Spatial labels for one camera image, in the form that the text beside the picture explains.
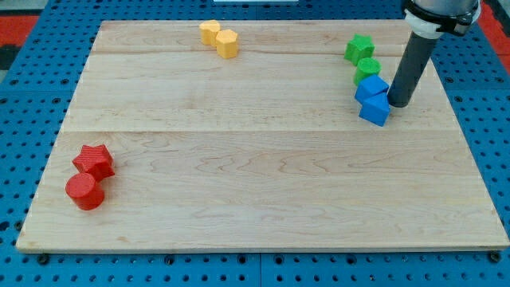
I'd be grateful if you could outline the wooden board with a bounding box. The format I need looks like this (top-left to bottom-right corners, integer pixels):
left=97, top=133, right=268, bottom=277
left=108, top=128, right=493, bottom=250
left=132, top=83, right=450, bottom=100
left=17, top=20, right=509, bottom=254

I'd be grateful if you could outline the red circle block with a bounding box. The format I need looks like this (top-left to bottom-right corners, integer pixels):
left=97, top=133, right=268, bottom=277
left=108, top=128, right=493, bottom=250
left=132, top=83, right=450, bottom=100
left=65, top=173, right=104, bottom=210

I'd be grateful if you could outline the yellow hexagon block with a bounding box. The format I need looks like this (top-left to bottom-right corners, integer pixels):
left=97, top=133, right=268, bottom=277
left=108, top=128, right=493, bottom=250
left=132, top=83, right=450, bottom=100
left=216, top=29, right=238, bottom=59

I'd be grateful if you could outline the yellow heart block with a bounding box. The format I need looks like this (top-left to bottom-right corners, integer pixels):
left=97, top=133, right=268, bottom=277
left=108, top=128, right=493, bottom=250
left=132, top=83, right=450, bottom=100
left=198, top=20, right=221, bottom=47

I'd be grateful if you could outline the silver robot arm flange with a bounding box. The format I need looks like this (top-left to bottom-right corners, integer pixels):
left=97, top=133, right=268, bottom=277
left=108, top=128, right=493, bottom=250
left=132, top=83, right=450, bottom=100
left=402, top=0, right=481, bottom=40

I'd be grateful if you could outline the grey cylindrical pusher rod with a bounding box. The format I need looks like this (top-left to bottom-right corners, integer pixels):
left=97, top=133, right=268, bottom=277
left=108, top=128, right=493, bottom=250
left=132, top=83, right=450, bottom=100
left=387, top=32, right=437, bottom=108

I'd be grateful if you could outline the green star block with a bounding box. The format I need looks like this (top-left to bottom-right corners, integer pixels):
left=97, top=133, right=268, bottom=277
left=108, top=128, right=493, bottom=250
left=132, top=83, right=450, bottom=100
left=344, top=33, right=375, bottom=66

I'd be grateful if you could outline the green circle block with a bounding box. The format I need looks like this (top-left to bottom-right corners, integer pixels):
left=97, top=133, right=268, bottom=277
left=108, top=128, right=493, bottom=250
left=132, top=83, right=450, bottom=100
left=353, top=57, right=382, bottom=85

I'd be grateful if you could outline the blue cube block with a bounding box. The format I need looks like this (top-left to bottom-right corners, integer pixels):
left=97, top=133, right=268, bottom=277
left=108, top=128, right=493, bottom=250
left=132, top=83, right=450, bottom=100
left=355, top=75, right=390, bottom=104

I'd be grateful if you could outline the red star block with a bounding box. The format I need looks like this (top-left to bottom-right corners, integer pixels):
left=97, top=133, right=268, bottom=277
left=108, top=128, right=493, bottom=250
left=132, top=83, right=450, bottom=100
left=73, top=144, right=115, bottom=182

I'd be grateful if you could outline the blue triangle block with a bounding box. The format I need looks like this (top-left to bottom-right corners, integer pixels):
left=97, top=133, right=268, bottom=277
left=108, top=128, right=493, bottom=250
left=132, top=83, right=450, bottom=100
left=359, top=93, right=390, bottom=127

